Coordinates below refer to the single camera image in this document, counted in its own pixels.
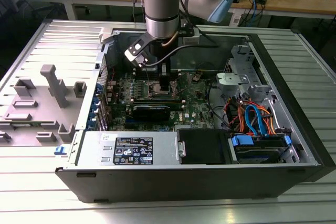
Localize silver metal drive cage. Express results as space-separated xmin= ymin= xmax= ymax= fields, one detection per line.
xmin=215 ymin=44 xmax=275 ymax=104

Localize green motherboard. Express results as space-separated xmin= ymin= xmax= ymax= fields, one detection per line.
xmin=104 ymin=70 xmax=218 ymax=133

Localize black open PC case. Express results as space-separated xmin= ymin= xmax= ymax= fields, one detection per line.
xmin=55 ymin=26 xmax=336 ymax=204

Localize orange flat wire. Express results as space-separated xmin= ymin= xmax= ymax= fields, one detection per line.
xmin=258 ymin=105 xmax=278 ymax=135

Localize grey parts rack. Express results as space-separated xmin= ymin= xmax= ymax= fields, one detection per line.
xmin=0 ymin=63 xmax=87 ymax=147

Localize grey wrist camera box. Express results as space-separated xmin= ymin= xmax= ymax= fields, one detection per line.
xmin=183 ymin=34 xmax=202 ymax=45

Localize blue disk carrier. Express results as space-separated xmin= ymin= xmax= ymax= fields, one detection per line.
xmin=230 ymin=134 xmax=292 ymax=154

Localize hard disk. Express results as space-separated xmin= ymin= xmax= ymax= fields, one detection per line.
xmin=235 ymin=147 xmax=284 ymax=164

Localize black RAM slot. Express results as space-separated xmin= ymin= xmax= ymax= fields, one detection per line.
xmin=133 ymin=96 xmax=184 ymax=102
xmin=133 ymin=99 xmax=185 ymax=105

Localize silver CPU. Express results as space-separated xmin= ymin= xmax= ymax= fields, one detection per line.
xmin=153 ymin=89 xmax=170 ymax=98

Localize blue flat wire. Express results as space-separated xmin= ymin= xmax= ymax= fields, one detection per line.
xmin=244 ymin=104 xmax=268 ymax=138

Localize black camera cable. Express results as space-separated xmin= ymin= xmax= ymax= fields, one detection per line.
xmin=144 ymin=31 xmax=220 ymax=67

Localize CPU socket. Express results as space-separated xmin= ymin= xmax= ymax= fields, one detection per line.
xmin=148 ymin=81 xmax=174 ymax=99

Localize black power supply label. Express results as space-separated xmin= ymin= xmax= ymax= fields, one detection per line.
xmin=112 ymin=136 xmax=154 ymax=165

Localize black graphics card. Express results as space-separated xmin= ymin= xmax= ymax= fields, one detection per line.
xmin=131 ymin=104 xmax=171 ymax=122

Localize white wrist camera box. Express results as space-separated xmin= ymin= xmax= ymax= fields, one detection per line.
xmin=124 ymin=33 xmax=156 ymax=68

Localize grey power supply unit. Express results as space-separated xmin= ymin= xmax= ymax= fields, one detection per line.
xmin=76 ymin=131 xmax=182 ymax=167

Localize orange red wire bundle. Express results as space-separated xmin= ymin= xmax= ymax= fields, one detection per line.
xmin=227 ymin=100 xmax=247 ymax=131

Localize metal socket cover frame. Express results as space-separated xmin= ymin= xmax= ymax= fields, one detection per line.
xmin=169 ymin=73 xmax=191 ymax=96

